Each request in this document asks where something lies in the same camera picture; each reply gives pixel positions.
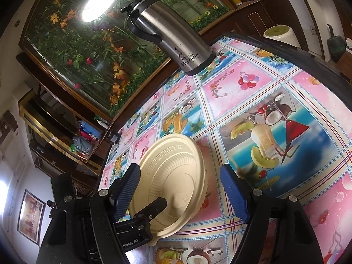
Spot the flower mural framed panel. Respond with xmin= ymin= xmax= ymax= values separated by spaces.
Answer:
xmin=20 ymin=0 xmax=235 ymax=118

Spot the framed wall painting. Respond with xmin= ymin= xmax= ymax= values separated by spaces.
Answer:
xmin=17 ymin=189 xmax=46 ymax=246

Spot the colourful fruit print tablecloth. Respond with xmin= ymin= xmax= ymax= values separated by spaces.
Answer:
xmin=100 ymin=35 xmax=351 ymax=263

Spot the white green-topped bin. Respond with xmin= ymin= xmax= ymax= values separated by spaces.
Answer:
xmin=264 ymin=25 xmax=301 ymax=48

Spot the wooden side cabinet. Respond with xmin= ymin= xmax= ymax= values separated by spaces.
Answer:
xmin=199 ymin=0 xmax=308 ymax=51

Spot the small black table object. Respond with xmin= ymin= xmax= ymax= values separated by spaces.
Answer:
xmin=106 ymin=130 xmax=121 ymax=144

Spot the stainless steel thermos jug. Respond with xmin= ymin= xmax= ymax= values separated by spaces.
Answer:
xmin=121 ymin=0 xmax=216 ymax=76

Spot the beige paper bowl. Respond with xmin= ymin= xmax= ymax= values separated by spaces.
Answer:
xmin=129 ymin=134 xmax=208 ymax=246

